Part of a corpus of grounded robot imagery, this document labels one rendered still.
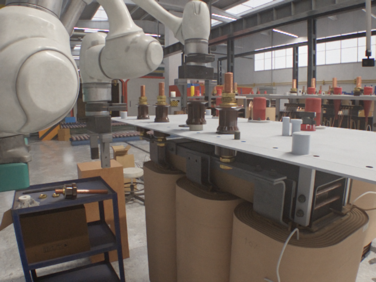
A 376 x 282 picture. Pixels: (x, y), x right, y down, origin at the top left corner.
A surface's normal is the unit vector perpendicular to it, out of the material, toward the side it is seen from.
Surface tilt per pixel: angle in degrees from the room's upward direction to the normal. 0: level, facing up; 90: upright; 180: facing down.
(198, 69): 90
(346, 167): 11
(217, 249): 90
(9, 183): 90
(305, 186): 90
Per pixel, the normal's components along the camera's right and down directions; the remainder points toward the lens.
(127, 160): 0.51, -0.02
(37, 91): 0.87, 0.15
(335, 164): -0.16, -0.96
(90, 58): -0.45, 0.06
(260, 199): -0.86, 0.08
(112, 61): -0.52, 0.42
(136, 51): -0.16, 0.18
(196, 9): 0.04, 0.01
